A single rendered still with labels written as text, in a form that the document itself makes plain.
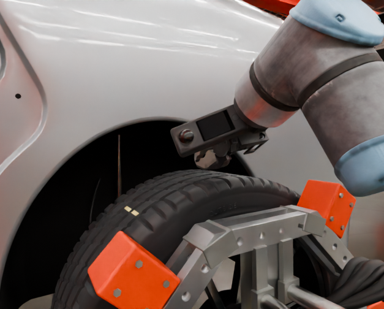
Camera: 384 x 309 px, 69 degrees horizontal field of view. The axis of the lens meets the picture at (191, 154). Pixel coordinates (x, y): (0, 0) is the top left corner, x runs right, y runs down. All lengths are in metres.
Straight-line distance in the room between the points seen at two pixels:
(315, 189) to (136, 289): 0.40
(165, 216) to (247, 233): 0.13
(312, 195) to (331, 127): 0.34
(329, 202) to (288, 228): 0.12
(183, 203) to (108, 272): 0.17
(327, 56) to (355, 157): 0.10
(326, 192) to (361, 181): 0.32
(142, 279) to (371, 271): 0.36
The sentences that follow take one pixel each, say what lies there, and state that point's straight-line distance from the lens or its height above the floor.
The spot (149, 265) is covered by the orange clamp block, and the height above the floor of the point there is 1.10.
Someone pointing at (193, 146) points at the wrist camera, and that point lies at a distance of 0.43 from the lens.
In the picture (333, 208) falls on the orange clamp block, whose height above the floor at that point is 1.12.
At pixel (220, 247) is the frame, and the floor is 1.10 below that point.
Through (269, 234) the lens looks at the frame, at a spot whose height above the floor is 1.10.
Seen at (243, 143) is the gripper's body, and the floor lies 1.25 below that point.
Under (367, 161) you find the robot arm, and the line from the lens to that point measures 0.30.
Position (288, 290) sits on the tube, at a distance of 0.53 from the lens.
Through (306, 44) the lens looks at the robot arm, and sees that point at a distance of 0.33.
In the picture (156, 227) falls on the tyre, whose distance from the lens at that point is 0.47.
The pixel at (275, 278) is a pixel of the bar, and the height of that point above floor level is 1.02.
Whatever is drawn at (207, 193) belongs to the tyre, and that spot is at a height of 1.16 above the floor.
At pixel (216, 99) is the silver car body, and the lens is 0.87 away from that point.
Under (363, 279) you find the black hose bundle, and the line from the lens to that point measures 0.56.
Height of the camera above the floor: 1.26
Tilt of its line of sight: 3 degrees down
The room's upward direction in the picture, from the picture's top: 2 degrees counter-clockwise
